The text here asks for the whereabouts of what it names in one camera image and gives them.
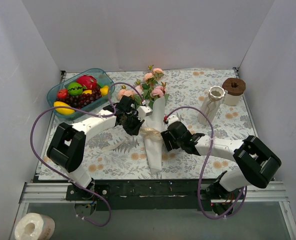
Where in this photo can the teal plastic fruit tray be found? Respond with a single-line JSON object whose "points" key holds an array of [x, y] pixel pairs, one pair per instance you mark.
{"points": [[102, 80]]}

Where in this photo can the cream printed ribbon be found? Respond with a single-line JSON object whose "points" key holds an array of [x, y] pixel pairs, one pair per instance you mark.
{"points": [[147, 134]]}

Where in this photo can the yellow lemon back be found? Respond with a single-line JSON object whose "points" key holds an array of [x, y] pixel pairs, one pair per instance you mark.
{"points": [[100, 91]]}

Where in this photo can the floral patterned table mat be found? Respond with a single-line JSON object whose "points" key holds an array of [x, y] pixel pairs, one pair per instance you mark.
{"points": [[187, 89]]}

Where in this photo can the white paper roll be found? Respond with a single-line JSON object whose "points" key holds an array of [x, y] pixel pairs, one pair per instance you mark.
{"points": [[34, 226]]}

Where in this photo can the white cup brown lid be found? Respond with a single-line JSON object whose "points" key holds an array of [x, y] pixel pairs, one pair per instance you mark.
{"points": [[234, 88]]}

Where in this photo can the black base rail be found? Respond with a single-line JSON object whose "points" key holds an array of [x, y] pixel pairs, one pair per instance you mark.
{"points": [[150, 194]]}

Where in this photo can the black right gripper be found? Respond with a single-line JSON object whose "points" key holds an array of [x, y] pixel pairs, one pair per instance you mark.
{"points": [[168, 139]]}

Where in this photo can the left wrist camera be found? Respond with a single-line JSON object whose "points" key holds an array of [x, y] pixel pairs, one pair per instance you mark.
{"points": [[144, 111]]}

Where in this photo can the yellow lemon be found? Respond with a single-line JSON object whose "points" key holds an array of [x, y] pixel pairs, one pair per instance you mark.
{"points": [[100, 91], [63, 108]]}

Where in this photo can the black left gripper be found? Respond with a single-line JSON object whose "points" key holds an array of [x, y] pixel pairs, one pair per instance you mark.
{"points": [[133, 123]]}

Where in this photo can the red apple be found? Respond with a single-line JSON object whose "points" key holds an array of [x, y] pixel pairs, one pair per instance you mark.
{"points": [[62, 94]]}

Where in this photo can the dark purple grapes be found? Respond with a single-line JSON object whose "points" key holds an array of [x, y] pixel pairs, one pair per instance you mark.
{"points": [[81, 101]]}

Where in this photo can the pink artificial flower bouquet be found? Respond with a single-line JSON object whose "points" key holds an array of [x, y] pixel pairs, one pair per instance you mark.
{"points": [[150, 88]]}

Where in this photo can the aluminium frame rail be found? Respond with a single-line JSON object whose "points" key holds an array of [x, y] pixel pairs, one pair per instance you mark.
{"points": [[58, 192]]}

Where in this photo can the white ribbed ceramic vase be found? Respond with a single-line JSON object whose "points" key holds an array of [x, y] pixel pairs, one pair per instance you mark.
{"points": [[212, 102]]}

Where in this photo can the red dragon fruit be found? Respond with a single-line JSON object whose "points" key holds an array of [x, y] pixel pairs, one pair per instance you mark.
{"points": [[88, 82]]}

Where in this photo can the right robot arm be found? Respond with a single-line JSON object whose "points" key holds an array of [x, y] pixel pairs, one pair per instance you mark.
{"points": [[257, 164]]}

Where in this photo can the green round fruit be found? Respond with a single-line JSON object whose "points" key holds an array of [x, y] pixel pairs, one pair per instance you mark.
{"points": [[75, 89]]}

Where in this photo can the yellow lemon front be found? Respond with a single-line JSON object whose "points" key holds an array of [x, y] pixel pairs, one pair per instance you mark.
{"points": [[63, 108]]}

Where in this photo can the white paper bouquet wrap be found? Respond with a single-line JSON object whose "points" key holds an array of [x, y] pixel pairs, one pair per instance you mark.
{"points": [[154, 149]]}

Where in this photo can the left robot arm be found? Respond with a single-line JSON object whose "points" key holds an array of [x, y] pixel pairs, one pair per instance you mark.
{"points": [[67, 146]]}

